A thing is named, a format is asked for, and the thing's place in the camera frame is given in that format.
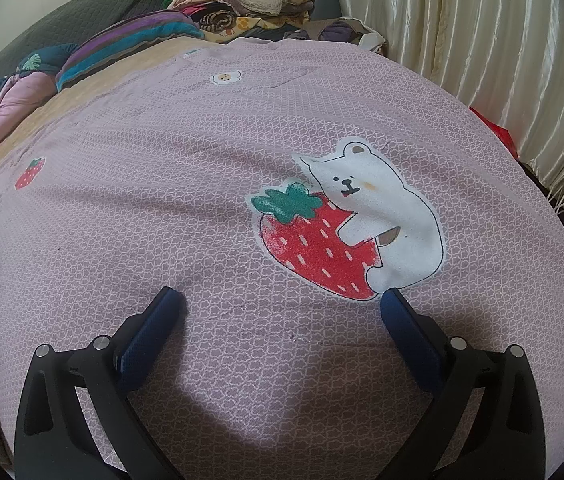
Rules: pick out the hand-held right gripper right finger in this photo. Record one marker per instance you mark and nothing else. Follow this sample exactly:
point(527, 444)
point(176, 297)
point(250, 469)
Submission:
point(409, 345)

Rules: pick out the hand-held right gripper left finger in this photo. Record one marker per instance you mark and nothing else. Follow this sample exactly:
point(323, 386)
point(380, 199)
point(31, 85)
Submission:
point(151, 335)

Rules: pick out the pink printed quilt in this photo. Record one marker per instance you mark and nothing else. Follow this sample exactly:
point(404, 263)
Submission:
point(161, 210)

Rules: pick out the red bag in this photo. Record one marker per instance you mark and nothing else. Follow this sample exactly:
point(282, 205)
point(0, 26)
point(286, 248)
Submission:
point(499, 135)

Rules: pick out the beige bed sheet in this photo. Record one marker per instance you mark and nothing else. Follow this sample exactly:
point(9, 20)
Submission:
point(101, 90)

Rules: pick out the blue pink floral quilt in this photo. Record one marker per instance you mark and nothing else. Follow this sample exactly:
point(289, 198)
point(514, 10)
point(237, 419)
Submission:
point(6, 105)

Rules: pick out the striped pillow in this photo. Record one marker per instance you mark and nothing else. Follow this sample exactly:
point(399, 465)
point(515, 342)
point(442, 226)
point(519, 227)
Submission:
point(121, 45)

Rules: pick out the cream satin curtain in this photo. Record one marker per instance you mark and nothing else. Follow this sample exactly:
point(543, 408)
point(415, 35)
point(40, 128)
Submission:
point(462, 35)

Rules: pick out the grey quilted headboard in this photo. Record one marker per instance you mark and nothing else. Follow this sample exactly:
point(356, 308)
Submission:
point(61, 5)

